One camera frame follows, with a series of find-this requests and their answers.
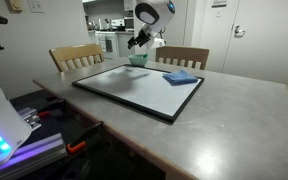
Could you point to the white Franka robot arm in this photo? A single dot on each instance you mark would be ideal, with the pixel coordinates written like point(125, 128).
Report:
point(0, 126)

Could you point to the wooden slat-back chair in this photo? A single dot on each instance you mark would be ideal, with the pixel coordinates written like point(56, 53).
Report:
point(180, 52)
point(75, 53)

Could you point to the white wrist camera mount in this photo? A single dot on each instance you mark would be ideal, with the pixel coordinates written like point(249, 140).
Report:
point(159, 42)

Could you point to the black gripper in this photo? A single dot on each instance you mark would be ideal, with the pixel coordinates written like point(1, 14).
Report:
point(145, 31)

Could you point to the grey kitchen cabinet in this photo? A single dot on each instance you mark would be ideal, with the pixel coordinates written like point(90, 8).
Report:
point(124, 48)

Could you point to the black framed whiteboard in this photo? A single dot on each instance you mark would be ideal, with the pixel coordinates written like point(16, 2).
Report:
point(134, 96)

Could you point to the silver metal bracket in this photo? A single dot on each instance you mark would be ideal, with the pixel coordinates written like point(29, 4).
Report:
point(29, 116)

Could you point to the beige wall thermostat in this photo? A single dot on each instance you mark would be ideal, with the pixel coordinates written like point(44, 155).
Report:
point(15, 5)

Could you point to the white countertop appliance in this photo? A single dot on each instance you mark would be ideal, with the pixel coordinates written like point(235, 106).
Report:
point(117, 22)

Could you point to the folded blue cloth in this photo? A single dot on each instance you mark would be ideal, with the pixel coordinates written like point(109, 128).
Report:
point(180, 77)

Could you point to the white double switch plate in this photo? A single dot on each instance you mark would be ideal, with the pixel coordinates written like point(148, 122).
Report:
point(36, 5)

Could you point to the small white wall plate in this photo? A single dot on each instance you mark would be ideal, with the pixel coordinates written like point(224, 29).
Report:
point(218, 14)

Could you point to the black clamp with red grip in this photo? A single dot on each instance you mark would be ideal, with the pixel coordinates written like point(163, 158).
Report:
point(50, 108)

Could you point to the black clamp with orange grip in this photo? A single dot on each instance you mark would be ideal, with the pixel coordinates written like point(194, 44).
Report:
point(84, 136)

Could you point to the door sign plaque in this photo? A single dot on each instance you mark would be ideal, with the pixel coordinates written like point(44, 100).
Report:
point(219, 3)

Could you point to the aluminium profile rail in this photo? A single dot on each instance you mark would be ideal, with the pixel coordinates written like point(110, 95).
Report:
point(34, 153)

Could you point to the mint green bowl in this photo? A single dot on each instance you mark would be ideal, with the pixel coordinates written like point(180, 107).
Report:
point(137, 61)

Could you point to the white kitchen oven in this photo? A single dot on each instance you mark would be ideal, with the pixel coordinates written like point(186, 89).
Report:
point(106, 45)

